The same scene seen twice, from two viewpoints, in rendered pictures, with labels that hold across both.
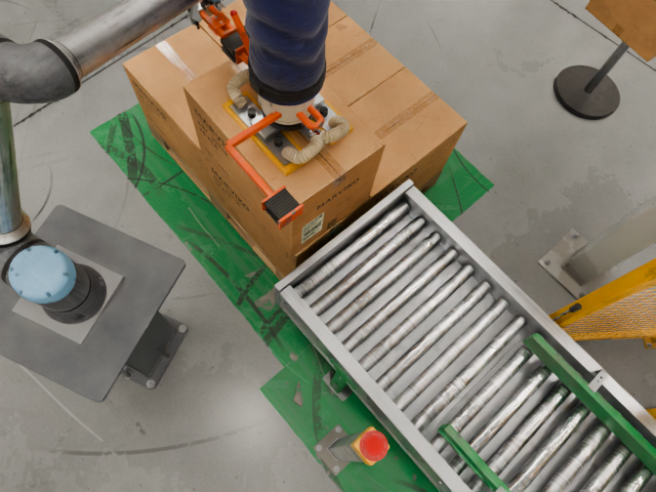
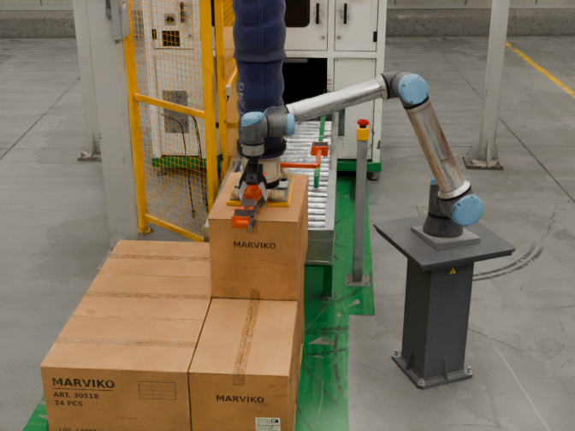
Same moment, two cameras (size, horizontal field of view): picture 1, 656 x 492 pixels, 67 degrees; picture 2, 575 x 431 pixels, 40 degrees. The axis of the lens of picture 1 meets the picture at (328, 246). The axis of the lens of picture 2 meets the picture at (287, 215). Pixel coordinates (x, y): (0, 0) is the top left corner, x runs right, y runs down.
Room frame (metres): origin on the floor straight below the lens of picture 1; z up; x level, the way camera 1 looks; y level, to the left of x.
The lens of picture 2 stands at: (2.93, 3.18, 2.34)
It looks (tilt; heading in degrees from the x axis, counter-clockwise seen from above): 23 degrees down; 235
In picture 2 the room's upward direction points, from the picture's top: straight up
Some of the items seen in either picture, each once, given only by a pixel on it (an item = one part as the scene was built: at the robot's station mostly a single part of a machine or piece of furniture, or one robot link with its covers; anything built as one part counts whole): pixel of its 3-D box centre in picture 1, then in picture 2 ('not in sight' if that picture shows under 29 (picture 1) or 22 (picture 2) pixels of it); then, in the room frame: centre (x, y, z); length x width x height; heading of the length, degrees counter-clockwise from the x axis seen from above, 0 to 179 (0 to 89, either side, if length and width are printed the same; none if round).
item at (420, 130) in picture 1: (295, 120); (192, 333); (1.45, 0.26, 0.34); 1.20 x 1.00 x 0.40; 51
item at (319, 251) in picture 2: (344, 244); (268, 250); (0.80, -0.06, 0.47); 0.70 x 0.03 x 0.15; 141
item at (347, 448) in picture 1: (349, 447); (359, 207); (0.05, -0.20, 0.50); 0.07 x 0.07 x 1.00; 51
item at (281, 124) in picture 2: not in sight; (279, 124); (1.15, 0.55, 1.39); 0.12 x 0.12 x 0.09; 68
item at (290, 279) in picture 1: (347, 234); (268, 232); (0.80, -0.06, 0.58); 0.70 x 0.03 x 0.06; 141
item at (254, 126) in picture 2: not in sight; (253, 128); (1.25, 0.52, 1.39); 0.10 x 0.09 x 0.12; 158
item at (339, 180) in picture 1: (283, 147); (262, 233); (1.03, 0.23, 0.74); 0.60 x 0.40 x 0.40; 49
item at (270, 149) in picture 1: (265, 129); (281, 189); (0.94, 0.27, 0.97); 0.34 x 0.10 x 0.05; 50
